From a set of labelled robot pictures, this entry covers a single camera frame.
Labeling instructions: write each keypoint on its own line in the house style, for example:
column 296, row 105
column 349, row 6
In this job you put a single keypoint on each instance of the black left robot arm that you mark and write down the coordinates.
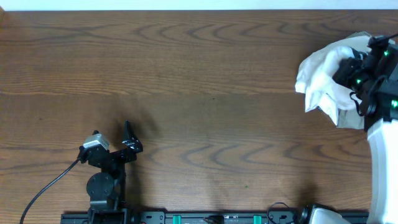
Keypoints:
column 107, row 188

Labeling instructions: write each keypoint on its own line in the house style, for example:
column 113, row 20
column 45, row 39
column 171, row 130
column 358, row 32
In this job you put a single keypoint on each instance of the grey garment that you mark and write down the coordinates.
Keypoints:
column 371, row 79

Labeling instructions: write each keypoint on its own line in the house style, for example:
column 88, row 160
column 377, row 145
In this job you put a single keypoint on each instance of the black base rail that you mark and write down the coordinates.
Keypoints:
column 183, row 218

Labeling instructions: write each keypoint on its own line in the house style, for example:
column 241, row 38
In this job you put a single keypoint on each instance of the white t-shirt with black print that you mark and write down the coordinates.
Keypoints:
column 314, row 80

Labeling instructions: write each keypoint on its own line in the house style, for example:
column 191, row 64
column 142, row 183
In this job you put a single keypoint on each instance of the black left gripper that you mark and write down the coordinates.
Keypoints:
column 113, row 155

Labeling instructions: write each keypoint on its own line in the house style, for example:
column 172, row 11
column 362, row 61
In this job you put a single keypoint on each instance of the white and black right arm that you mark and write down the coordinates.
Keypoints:
column 382, row 140

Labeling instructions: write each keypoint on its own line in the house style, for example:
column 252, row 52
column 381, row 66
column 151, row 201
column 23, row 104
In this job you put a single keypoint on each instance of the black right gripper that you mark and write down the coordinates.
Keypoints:
column 348, row 67

